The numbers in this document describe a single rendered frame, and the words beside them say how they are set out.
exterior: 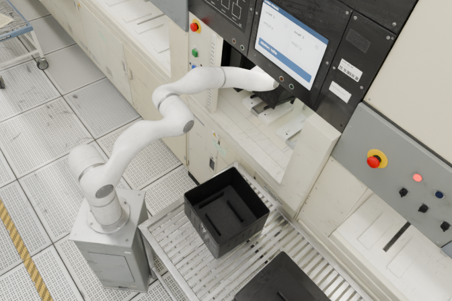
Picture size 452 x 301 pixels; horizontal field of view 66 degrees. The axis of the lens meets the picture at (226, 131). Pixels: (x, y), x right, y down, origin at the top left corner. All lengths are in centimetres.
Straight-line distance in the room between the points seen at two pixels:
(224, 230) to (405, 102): 97
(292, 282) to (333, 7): 104
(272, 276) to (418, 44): 101
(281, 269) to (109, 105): 218
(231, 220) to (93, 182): 67
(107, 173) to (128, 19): 147
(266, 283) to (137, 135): 77
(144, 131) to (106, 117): 177
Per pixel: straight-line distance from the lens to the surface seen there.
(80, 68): 361
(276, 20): 125
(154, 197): 262
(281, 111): 195
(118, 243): 168
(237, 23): 141
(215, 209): 171
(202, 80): 134
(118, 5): 278
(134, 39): 244
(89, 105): 325
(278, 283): 153
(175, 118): 133
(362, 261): 167
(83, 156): 141
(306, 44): 119
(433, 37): 99
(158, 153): 282
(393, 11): 100
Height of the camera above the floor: 230
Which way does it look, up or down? 51 degrees down
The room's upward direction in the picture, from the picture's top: 8 degrees clockwise
